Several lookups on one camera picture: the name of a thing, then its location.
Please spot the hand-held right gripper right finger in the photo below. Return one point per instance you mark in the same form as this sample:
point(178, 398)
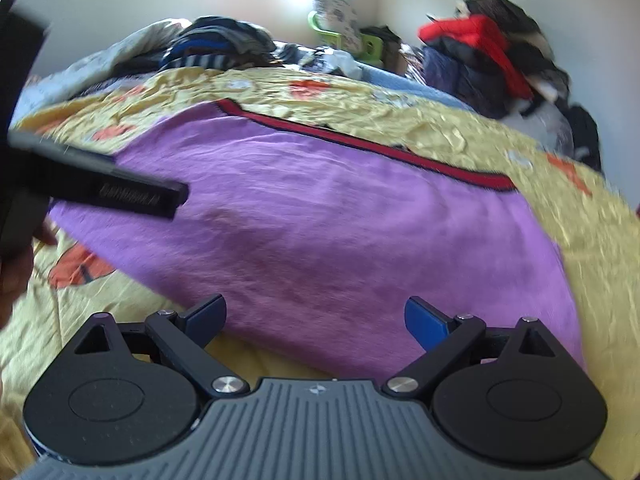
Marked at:
point(424, 321)

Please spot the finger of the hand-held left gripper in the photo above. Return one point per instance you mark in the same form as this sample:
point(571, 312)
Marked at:
point(125, 187)

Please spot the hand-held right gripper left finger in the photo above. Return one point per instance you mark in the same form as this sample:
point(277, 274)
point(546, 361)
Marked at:
point(202, 316)

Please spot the purple sweater with red trim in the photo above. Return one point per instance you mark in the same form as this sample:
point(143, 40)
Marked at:
point(325, 220)

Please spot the pile of dark striped clothes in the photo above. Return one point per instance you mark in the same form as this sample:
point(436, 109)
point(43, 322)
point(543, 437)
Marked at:
point(220, 42)

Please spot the hanging clothes heap red jacket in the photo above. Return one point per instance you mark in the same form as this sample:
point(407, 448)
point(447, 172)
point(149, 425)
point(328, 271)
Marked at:
point(530, 60)

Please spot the person's left hand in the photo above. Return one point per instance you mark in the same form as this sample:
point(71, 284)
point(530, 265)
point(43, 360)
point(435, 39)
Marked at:
point(15, 285)

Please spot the pale grey quilted jacket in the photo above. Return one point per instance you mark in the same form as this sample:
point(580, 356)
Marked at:
point(135, 45)

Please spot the yellow printed blanket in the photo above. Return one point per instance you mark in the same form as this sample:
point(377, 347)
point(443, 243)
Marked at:
point(450, 125)

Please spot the black and white patterned cloth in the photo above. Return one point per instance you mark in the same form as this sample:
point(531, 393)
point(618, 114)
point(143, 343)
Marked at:
point(325, 60)

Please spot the light blue bedsheet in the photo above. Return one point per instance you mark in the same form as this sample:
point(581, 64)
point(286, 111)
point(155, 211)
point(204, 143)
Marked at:
point(400, 85)

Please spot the black bag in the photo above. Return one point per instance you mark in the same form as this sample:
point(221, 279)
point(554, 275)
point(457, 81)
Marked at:
point(586, 132)

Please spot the floral pillow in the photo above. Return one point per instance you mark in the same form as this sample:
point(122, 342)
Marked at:
point(340, 17)

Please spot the green plastic chair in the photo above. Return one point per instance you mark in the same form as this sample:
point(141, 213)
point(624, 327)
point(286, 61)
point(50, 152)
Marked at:
point(371, 45)

